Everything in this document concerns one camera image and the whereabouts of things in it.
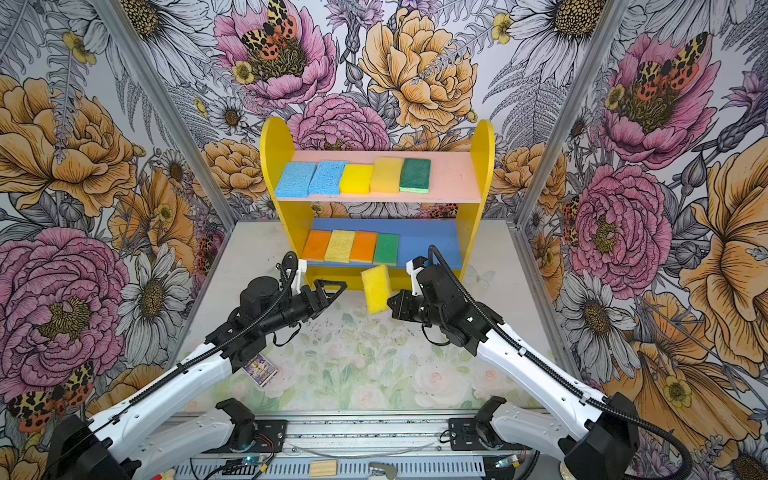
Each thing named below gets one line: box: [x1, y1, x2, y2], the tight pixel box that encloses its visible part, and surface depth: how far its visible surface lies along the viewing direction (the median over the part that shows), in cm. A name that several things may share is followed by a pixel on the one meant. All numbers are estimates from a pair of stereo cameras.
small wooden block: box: [309, 459, 338, 477], surface depth 71 cm
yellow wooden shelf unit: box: [260, 116, 495, 289], surface depth 78 cm
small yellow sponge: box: [361, 264, 392, 314], surface depth 79 cm
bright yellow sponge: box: [340, 164, 375, 195], surface depth 74 cm
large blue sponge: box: [276, 162, 317, 198], surface depth 74 cm
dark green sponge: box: [399, 158, 432, 193], surface depth 75 cm
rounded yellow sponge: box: [370, 157, 403, 193], surface depth 73 cm
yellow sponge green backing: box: [373, 233, 400, 267], surface depth 96 cm
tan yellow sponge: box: [349, 231, 378, 264], surface depth 96 cm
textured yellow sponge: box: [324, 230, 356, 263], surface depth 96 cm
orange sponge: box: [301, 230, 332, 262], surface depth 96 cm
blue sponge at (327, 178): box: [308, 160, 349, 196], surface depth 75 cm
